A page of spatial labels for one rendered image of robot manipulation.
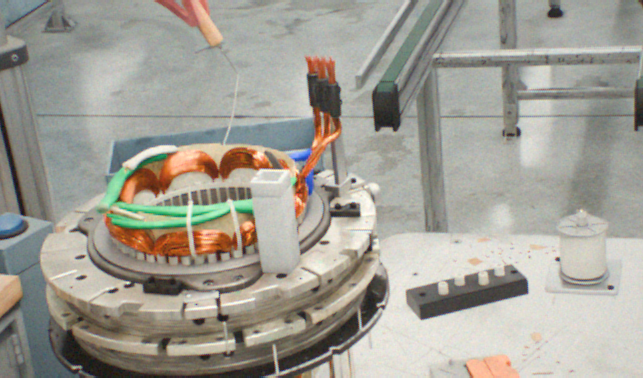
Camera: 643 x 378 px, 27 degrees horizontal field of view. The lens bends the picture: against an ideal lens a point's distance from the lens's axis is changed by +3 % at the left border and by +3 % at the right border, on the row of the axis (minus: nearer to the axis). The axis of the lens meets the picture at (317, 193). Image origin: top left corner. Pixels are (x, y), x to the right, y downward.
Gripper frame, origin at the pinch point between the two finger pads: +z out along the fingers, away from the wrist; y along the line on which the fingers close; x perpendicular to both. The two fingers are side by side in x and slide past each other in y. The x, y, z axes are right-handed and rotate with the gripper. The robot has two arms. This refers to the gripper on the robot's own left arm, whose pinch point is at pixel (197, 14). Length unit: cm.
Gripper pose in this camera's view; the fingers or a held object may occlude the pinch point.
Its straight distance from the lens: 149.0
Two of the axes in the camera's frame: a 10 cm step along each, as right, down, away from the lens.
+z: 4.8, 7.9, 3.7
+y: 4.5, -5.9, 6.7
